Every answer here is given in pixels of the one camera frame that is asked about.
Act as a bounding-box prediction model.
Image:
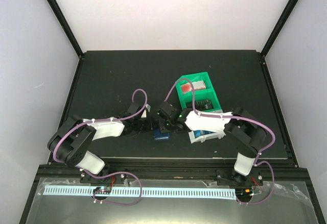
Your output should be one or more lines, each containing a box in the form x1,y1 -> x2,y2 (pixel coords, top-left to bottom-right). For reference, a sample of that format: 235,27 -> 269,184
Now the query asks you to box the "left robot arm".
47,103 -> 152,183

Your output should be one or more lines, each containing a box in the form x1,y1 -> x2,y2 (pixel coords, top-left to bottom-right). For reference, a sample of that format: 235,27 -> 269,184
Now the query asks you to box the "left black frame post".
46,0 -> 83,58

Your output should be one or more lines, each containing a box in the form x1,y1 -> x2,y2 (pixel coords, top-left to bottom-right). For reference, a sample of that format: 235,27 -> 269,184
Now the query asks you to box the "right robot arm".
155,102 -> 275,185

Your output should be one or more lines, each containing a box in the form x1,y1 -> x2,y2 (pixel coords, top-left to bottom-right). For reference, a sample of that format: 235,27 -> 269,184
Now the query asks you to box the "small electronics board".
94,186 -> 112,194

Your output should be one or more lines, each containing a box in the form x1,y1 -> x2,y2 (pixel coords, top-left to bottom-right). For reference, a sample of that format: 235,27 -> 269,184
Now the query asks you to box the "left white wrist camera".
141,104 -> 151,118

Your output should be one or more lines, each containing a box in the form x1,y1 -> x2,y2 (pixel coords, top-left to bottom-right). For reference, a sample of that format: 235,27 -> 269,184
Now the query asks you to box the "blue card stack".
193,130 -> 213,138

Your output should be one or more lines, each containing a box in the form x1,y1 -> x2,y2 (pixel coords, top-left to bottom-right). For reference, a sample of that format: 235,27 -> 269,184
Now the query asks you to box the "white bin with blue cards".
189,131 -> 225,143

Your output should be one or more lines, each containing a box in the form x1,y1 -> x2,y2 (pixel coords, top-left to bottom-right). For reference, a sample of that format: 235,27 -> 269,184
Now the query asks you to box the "green bin with red cards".
176,72 -> 215,103

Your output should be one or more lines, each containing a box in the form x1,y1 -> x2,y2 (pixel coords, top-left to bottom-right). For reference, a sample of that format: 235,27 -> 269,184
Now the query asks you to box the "right black frame post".
261,0 -> 299,58

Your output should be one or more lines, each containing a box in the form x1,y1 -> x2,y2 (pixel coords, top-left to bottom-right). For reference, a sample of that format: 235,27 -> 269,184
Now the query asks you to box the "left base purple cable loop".
81,168 -> 146,206

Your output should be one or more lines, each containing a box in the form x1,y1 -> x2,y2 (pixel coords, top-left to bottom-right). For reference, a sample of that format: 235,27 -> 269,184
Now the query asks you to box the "green bin with black cards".
178,88 -> 221,112

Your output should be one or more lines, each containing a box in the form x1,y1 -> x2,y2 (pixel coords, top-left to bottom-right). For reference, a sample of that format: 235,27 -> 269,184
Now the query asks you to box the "red white card stack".
180,80 -> 206,93

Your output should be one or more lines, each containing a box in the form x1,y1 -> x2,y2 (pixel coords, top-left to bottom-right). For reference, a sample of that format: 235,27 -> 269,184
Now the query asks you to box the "blue card holder wallet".
153,128 -> 170,141

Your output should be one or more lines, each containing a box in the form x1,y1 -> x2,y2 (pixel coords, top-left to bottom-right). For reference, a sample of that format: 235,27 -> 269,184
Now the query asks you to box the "black aluminium frame rail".
76,157 -> 307,184

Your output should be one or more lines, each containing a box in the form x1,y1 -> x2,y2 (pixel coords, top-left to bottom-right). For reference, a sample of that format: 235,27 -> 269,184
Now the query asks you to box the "black frame post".
261,0 -> 299,58
46,0 -> 83,58

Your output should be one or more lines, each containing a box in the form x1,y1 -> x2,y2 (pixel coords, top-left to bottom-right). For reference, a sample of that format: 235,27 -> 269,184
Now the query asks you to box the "black VIP card stack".
195,99 -> 214,111

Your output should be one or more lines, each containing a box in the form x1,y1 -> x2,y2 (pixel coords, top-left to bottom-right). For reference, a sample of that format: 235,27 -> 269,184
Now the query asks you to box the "light blue slotted cable duct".
43,185 -> 236,200

